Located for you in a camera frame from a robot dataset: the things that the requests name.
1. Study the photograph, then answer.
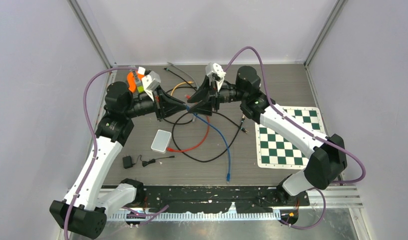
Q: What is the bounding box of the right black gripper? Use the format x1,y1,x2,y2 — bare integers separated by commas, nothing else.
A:
187,75,247,118

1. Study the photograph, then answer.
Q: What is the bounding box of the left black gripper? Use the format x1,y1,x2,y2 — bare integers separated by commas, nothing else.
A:
124,84,186,121

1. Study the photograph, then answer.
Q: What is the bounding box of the yellow ethernet cable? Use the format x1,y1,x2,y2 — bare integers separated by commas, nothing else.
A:
170,81,195,98

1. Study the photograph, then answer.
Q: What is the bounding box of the white network switch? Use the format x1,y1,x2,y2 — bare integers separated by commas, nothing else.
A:
151,129,172,154

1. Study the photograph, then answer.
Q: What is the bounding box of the red ethernet cable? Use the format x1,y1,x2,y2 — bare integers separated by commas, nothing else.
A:
166,94,210,154

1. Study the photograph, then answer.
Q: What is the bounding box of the long black ethernet cable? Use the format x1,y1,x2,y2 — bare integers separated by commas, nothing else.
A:
171,110,249,164

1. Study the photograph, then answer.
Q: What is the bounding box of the blue ethernet cable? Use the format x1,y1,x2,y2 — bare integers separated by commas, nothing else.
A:
186,105,232,184

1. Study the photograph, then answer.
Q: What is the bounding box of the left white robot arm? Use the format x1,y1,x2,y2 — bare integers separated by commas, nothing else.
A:
49,81,186,240

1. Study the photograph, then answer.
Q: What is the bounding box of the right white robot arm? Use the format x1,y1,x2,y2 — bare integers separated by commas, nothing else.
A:
188,63,347,205

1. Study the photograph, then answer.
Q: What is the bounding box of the lime green lego brick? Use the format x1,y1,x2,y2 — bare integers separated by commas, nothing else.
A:
136,85,144,94

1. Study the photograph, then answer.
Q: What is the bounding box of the orange S-shaped block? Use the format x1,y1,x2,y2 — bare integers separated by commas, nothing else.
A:
126,71,144,93

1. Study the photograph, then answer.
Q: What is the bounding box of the black power adapter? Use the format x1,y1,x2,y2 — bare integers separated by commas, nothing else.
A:
122,155,175,169

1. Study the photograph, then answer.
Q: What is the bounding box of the green white chessboard mat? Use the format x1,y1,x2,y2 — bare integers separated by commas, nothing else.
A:
255,104,327,170

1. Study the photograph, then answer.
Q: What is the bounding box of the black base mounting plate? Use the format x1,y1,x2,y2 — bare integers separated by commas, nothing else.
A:
127,185,310,214

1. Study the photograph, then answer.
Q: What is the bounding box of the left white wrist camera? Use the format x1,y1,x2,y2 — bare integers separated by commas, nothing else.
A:
137,67,161,101

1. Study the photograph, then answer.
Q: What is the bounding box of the grey ethernet cable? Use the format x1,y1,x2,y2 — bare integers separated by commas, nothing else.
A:
166,62,200,90

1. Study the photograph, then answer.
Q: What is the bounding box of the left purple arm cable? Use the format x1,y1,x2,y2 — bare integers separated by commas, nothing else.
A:
63,66,140,240

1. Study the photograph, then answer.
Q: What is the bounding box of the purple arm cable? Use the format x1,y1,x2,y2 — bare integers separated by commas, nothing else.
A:
63,66,140,240
223,46,367,186

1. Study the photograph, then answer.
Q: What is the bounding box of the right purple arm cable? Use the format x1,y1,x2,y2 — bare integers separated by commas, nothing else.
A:
223,46,367,186

